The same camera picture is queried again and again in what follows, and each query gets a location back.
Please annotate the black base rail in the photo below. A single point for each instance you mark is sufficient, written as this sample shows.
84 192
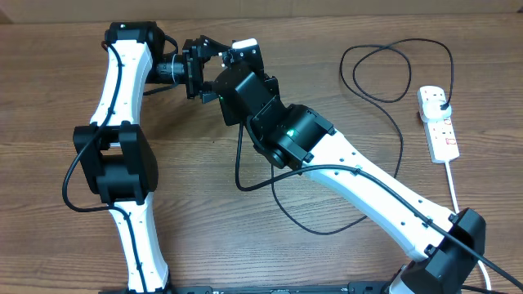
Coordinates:
365 287

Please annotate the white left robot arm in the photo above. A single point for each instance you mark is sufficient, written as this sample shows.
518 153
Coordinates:
119 165

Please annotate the white power strip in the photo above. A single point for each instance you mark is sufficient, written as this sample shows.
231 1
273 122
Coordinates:
441 139

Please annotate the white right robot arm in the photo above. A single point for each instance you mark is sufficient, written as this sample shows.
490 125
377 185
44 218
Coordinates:
443 246

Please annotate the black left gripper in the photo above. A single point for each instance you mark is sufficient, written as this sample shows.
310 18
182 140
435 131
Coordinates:
206 48

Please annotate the white charger plug adapter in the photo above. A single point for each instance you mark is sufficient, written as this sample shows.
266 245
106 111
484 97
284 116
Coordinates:
434 111

